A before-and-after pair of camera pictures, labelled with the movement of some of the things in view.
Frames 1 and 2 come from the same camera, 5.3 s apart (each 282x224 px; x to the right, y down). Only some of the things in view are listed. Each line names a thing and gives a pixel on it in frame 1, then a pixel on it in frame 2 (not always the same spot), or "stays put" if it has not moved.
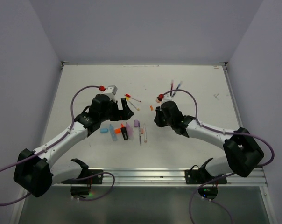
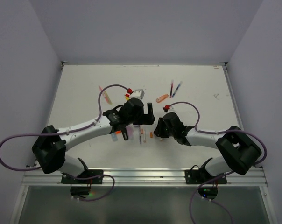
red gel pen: x=171 y=87 stays put
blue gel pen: x=179 y=85 stays put
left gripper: x=127 y=112 → x=145 y=118
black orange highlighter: x=124 y=132 stays put
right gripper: x=158 y=117 → x=158 y=130
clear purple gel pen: x=139 y=133 stays put
